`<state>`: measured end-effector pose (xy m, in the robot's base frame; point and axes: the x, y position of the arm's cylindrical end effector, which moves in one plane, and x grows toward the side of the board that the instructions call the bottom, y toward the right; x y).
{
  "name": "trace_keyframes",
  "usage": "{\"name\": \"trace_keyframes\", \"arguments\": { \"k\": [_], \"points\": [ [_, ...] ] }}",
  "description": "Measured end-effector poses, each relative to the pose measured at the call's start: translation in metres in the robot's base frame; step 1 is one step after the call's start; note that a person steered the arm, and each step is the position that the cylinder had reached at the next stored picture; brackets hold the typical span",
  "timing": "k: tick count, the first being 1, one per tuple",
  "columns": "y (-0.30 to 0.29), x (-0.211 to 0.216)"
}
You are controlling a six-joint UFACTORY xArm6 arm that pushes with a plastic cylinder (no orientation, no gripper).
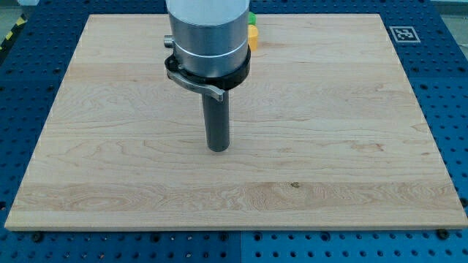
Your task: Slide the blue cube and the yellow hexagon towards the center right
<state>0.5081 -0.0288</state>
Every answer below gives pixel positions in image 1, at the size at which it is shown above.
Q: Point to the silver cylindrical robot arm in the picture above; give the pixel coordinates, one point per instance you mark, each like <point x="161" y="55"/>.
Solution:
<point x="210" y="36"/>

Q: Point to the yellow hexagon block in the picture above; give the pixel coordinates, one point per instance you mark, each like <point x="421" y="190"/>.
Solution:
<point x="253" y="35"/>

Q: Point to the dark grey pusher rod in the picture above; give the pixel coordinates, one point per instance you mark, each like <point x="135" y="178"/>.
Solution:
<point x="217" y="122"/>

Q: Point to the black clamp with metal lever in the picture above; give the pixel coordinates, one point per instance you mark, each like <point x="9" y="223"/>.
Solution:
<point x="214" y="87"/>

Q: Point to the light wooden board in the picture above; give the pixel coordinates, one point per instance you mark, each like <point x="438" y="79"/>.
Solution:
<point x="326" y="134"/>

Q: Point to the green block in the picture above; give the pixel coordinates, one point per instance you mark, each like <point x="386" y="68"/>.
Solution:
<point x="252" y="19"/>

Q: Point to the white fiducial marker tag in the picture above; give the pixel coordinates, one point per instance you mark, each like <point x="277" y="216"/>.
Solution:
<point x="404" y="34"/>

